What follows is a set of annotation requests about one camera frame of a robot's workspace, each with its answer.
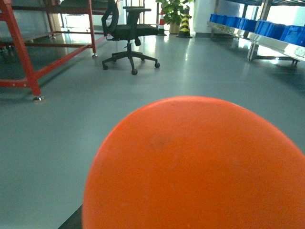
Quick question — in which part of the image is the steel rack with blue bins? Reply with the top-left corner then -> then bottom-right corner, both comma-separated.
207,0 -> 305,65

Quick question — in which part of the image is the potted green plant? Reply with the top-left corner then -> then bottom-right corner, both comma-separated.
156,0 -> 195,34

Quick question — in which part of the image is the red white traffic cone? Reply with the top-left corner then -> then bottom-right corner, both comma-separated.
158,10 -> 166,36

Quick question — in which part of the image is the red metal table frame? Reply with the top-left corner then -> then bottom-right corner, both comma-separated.
0,0 -> 108,101

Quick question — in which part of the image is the orange cylindrical capacitor 4680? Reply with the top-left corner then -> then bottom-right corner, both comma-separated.
82,96 -> 305,229

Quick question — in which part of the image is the yellow black traffic cone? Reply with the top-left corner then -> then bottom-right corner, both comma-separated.
176,7 -> 192,39

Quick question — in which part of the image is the black office chair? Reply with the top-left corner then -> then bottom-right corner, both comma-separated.
102,0 -> 161,75

